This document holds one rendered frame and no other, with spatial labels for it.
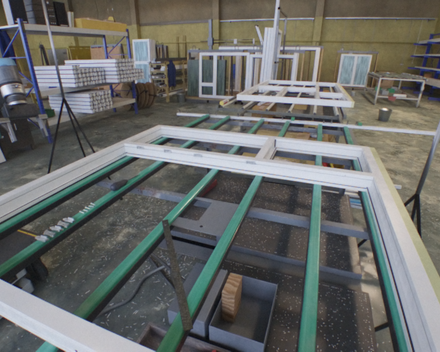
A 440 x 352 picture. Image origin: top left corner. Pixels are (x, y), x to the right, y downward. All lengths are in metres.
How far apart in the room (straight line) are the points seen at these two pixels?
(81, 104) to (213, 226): 5.14
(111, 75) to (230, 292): 5.55
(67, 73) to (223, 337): 5.33
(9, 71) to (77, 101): 4.54
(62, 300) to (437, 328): 1.92
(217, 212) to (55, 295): 1.41
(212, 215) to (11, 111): 0.95
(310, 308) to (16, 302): 0.68
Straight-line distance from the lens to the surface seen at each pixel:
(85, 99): 5.76
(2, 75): 1.43
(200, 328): 0.93
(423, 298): 0.78
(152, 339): 1.00
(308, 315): 0.72
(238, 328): 1.00
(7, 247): 2.17
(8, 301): 0.78
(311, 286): 0.79
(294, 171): 1.31
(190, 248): 1.33
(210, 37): 11.50
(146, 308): 1.84
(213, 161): 1.40
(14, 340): 2.02
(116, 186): 1.24
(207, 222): 0.99
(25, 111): 1.40
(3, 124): 1.37
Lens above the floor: 1.43
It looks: 25 degrees down
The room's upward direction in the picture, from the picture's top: straight up
